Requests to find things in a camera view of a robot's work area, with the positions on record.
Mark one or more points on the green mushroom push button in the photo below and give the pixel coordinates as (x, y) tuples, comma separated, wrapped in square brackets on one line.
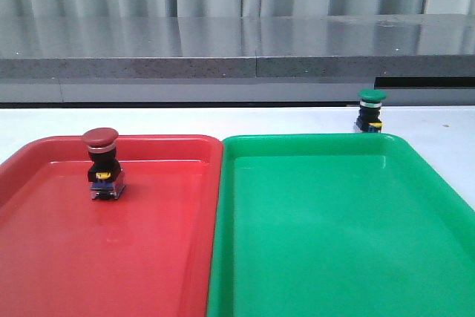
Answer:
[(369, 110)]

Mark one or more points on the red mushroom push button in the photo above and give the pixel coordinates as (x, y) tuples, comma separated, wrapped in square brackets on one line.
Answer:
[(106, 176)]

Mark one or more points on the green plastic tray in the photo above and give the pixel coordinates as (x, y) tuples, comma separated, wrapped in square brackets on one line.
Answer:
[(338, 225)]

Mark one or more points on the red plastic tray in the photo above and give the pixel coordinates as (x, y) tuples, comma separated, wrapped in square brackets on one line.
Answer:
[(145, 254)]

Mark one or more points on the grey stone counter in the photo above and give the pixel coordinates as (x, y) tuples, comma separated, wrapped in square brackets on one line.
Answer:
[(271, 61)]

